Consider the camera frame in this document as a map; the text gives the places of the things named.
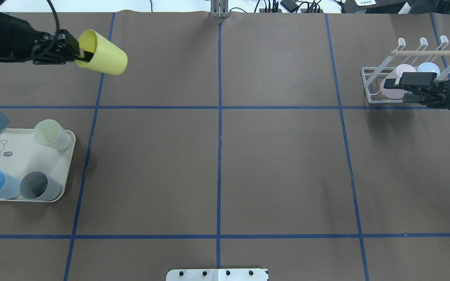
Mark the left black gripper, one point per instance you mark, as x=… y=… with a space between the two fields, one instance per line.
x=11 y=38

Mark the yellow plastic cup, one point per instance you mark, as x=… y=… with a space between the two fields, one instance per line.
x=107 y=57

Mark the grey plastic cup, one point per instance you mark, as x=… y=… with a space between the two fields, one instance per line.
x=37 y=186

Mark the light blue plastic cup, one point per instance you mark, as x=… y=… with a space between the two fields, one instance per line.
x=428 y=67

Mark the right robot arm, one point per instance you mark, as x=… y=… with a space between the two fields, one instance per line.
x=427 y=88

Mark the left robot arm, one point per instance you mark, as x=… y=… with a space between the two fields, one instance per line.
x=20 y=42

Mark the pale green plastic cup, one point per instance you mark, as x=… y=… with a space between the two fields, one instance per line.
x=51 y=134

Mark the cream plastic tray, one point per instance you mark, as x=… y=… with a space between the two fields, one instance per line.
x=21 y=155

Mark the white wire cup rack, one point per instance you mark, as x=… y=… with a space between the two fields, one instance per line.
x=373 y=83

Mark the aluminium frame post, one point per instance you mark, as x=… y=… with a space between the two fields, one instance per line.
x=219 y=9

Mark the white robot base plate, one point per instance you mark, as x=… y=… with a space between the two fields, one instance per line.
x=238 y=274

